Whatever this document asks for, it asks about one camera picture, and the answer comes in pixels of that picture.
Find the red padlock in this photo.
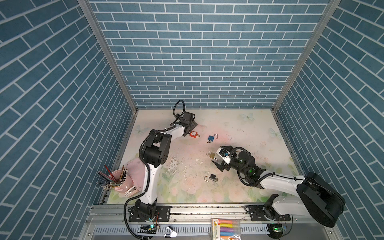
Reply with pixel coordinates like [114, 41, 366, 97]
[189, 131, 200, 138]

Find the large brass padlock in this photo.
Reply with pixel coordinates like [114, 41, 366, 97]
[207, 152, 219, 163]

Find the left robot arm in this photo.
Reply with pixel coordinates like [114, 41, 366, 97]
[120, 111, 198, 221]

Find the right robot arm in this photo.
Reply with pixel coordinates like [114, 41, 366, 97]
[212, 146, 346, 228]

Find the black padlock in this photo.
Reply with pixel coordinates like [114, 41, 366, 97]
[204, 174, 219, 183]

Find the blue padlock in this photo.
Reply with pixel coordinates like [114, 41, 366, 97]
[208, 134, 219, 143]

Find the marker pack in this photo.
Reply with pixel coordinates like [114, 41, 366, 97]
[211, 218, 242, 240]

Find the pink pencil case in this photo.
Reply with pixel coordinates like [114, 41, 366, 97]
[113, 158, 146, 198]

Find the metal binder clip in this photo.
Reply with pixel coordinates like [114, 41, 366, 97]
[165, 226, 178, 238]

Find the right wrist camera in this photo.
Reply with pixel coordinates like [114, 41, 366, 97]
[219, 149, 231, 165]

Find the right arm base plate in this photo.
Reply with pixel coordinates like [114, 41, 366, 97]
[245, 204, 292, 222]

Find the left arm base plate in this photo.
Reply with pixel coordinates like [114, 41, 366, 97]
[128, 206, 171, 223]

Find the aluminium front rail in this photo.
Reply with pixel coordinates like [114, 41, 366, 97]
[85, 202, 335, 224]

